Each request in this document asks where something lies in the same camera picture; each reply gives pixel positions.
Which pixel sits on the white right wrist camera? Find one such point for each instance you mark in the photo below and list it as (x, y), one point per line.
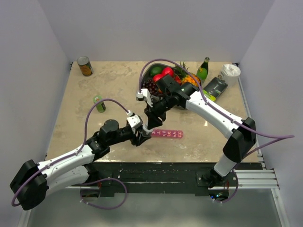
(144, 95)

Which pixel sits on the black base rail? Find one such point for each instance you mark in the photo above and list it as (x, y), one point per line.
(159, 178)

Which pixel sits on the white pill bottle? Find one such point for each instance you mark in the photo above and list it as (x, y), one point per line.
(146, 132)

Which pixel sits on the dark purple grape bunch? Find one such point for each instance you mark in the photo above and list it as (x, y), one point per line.
(152, 88)

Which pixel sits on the orange label tin can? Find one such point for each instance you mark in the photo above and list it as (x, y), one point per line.
(85, 66)

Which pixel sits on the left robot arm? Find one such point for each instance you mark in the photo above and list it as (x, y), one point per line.
(33, 180)

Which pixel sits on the green glass bottle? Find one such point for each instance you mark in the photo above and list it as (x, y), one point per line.
(203, 70)

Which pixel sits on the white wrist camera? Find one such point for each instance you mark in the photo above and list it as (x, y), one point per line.
(144, 95)
(135, 121)

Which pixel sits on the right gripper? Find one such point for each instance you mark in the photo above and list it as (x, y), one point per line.
(153, 115)

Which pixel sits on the black green razor box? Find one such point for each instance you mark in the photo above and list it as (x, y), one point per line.
(214, 89)

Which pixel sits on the grey fruit tray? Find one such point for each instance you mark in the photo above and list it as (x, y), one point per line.
(148, 73)

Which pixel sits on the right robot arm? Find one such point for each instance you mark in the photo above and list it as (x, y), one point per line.
(240, 133)

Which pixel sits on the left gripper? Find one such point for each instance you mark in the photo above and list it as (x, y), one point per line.
(134, 139)

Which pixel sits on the green lime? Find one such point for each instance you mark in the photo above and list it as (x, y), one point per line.
(155, 70)

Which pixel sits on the red apple upper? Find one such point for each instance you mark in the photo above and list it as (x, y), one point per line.
(168, 70)

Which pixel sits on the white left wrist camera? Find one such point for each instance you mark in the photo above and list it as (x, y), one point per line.
(135, 121)

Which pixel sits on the small green can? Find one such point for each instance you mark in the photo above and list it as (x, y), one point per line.
(100, 106)

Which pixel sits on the pink weekly pill organizer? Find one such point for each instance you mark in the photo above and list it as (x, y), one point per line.
(164, 133)

